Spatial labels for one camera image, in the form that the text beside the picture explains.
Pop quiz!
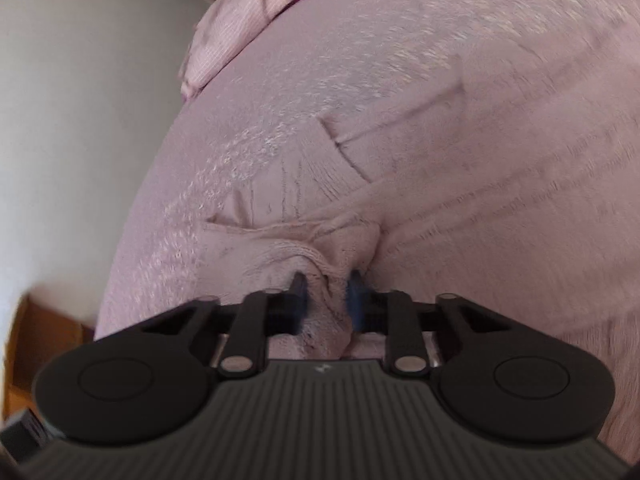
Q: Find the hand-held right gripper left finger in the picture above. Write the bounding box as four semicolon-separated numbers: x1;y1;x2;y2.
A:
142;272;309;378

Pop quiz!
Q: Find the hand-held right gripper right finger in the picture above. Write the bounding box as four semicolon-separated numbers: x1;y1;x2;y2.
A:
347;270;503;377

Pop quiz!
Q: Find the pink knit sweater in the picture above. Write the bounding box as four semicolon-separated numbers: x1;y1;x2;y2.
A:
200;45;640;361

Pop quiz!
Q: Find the pink floral bedsheet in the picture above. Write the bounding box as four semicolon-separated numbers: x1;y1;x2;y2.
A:
94;0;640;463

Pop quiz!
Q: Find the pink checked pillow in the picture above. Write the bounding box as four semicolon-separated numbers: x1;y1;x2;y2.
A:
179;0;346;102

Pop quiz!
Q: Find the wooden bed frame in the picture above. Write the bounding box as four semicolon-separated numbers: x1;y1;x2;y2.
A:
7;294;97;413

